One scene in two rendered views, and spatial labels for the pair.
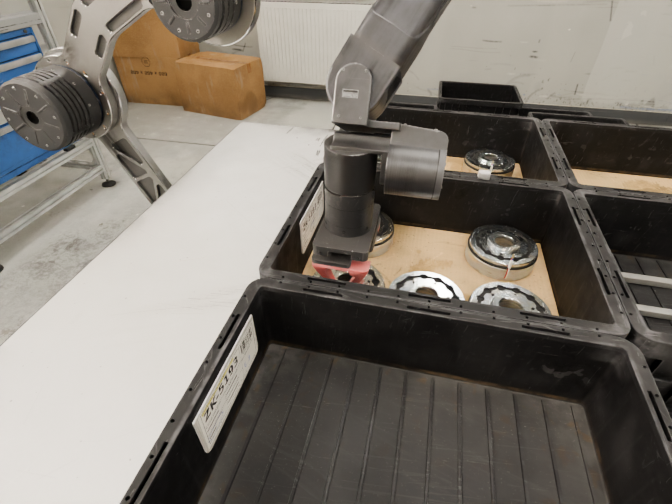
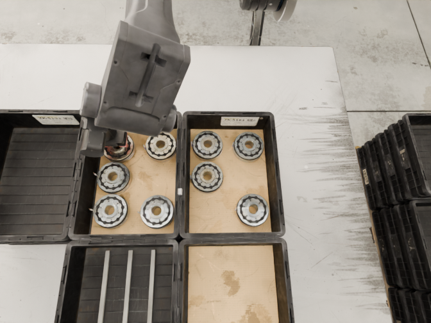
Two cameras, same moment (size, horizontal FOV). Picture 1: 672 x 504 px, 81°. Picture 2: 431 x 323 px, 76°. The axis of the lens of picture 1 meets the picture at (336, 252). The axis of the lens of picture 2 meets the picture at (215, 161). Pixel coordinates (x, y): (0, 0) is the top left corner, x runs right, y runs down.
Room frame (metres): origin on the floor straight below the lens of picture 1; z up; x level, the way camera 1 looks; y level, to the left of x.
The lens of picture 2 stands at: (0.58, -0.43, 1.72)
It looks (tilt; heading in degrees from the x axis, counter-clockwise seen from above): 70 degrees down; 68
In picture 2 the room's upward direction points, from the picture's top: 8 degrees clockwise
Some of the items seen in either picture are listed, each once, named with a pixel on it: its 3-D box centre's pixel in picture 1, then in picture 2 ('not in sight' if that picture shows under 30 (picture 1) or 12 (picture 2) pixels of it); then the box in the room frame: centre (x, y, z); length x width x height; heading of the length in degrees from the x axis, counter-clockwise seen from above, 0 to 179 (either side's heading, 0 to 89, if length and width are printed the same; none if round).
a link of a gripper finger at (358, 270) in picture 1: (344, 264); not in sight; (0.38, -0.01, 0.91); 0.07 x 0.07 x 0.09; 77
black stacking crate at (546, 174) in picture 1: (436, 166); (228, 175); (0.73, -0.20, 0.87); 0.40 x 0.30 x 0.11; 77
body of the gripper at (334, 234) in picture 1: (349, 210); (104, 129); (0.40, -0.02, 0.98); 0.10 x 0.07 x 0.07; 167
